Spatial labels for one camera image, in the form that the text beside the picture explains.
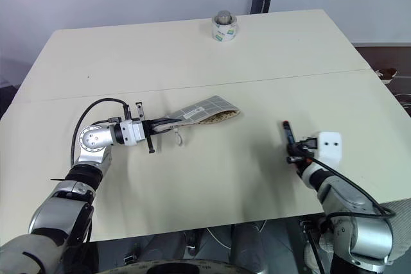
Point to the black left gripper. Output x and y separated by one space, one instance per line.
149 139

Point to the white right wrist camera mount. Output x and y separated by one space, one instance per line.
329 149

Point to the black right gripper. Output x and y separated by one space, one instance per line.
304 151

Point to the grey grid pattern pouch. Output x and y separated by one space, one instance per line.
205 110

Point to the grey rounded leg cover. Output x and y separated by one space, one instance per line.
248 242
162 245

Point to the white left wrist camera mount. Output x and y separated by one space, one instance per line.
133 132

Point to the dark metal table leg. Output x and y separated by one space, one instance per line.
293 242

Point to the brown and white small object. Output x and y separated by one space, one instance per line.
387 74

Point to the dark bulky object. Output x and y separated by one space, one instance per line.
7 78

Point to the white tape roll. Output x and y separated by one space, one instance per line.
224 34

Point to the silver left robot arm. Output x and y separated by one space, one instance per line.
93 139

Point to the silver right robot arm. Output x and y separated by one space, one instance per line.
340 197

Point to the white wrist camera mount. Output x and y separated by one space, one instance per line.
133 132
329 149

